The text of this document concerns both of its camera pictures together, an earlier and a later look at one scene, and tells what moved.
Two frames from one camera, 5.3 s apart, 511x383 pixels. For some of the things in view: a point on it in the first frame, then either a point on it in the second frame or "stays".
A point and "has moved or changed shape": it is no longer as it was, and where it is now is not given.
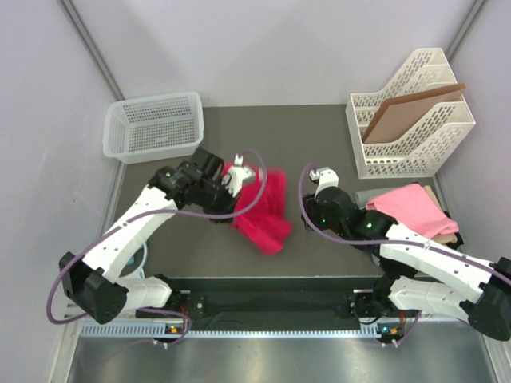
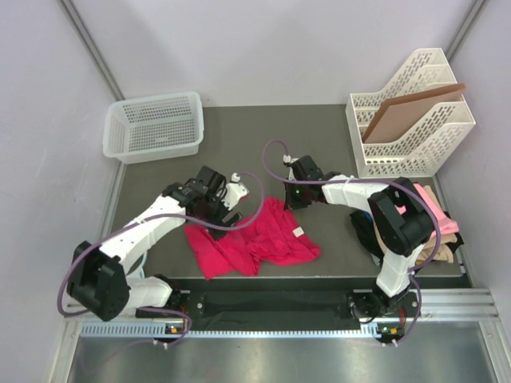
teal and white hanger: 136,263 stays
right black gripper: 310,208 → 291,203
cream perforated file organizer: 425,147 stays
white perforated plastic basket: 154,127 stays
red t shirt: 267,223 has moved or changed shape
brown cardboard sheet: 393,115 stays
